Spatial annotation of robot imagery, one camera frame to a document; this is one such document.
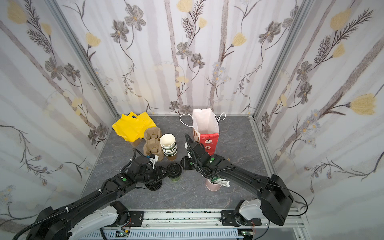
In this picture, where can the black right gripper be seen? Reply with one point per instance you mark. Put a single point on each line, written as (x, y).
(193, 152)

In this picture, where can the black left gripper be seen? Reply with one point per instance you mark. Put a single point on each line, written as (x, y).
(163, 172)

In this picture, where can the black plastic cup lid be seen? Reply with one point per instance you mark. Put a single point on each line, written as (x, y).
(175, 169)

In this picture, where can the green paper coffee cup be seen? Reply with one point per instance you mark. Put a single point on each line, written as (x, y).
(175, 178)

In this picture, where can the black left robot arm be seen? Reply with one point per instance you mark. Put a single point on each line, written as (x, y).
(57, 224)

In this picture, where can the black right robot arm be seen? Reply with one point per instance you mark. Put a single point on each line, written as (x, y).
(276, 199)

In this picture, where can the stack of black cup lids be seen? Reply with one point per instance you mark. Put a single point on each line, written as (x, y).
(154, 186)

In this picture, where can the stack of paper cups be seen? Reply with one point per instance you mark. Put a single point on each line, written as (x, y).
(169, 146)

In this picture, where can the red white paper gift bag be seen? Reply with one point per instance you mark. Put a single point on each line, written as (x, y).
(205, 128)

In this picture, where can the stack of pulp cup carriers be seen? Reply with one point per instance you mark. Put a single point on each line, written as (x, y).
(152, 145)

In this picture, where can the brown cardboard napkin box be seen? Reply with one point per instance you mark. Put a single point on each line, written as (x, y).
(136, 142)

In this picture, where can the pink cup with utensils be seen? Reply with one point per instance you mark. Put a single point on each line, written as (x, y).
(215, 184)

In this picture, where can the yellow napkin stack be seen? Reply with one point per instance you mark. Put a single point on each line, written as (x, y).
(132, 127)

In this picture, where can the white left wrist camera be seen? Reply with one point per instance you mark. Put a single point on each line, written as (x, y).
(153, 159)

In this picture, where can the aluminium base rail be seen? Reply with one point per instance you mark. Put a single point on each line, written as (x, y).
(213, 224)

